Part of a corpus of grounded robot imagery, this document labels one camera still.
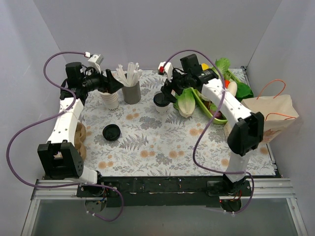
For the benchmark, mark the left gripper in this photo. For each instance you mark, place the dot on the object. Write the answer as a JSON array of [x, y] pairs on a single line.
[[107, 81]]

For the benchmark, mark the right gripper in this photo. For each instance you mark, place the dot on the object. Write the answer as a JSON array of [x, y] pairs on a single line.
[[170, 83]]

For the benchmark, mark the black cup lid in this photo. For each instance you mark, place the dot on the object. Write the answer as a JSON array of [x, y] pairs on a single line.
[[160, 101]]

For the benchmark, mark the white paper coffee cup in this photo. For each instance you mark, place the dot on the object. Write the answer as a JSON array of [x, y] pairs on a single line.
[[162, 109]]

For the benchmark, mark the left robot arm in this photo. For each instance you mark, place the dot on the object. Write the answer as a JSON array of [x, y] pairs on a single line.
[[60, 156]]

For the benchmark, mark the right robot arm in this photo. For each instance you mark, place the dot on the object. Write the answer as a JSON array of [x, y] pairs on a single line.
[[247, 126]]

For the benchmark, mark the stack of paper cups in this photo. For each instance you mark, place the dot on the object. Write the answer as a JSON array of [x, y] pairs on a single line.
[[110, 100]]

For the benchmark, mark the grey straw holder cup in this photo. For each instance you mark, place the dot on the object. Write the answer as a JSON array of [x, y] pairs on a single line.
[[132, 95]]

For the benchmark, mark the romaine lettuce toy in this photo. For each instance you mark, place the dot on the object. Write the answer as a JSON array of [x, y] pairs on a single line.
[[185, 103]]

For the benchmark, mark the yellow napa cabbage toy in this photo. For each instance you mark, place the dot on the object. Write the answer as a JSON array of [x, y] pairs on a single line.
[[205, 66]]

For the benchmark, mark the cardboard cup carrier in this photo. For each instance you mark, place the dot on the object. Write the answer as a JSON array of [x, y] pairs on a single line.
[[79, 138]]

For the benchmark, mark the floral table mat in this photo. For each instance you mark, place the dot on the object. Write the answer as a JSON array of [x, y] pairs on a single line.
[[151, 144]]

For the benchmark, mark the green napa cabbage toy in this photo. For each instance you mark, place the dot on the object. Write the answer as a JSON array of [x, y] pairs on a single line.
[[222, 66]]

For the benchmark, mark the white radish toy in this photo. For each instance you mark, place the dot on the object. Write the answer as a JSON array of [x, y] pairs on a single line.
[[232, 88]]

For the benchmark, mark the brown paper bag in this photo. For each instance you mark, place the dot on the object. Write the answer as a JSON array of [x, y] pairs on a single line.
[[278, 112]]

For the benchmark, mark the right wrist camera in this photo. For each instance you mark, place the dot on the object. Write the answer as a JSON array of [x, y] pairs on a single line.
[[165, 68]]

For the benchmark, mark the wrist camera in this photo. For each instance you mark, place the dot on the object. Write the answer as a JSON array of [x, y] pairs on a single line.
[[165, 68], [94, 60]]

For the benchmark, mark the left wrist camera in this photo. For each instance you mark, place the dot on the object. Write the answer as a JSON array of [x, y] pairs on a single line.
[[94, 60]]

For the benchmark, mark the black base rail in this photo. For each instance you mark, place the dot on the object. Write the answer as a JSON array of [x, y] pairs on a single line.
[[166, 191]]

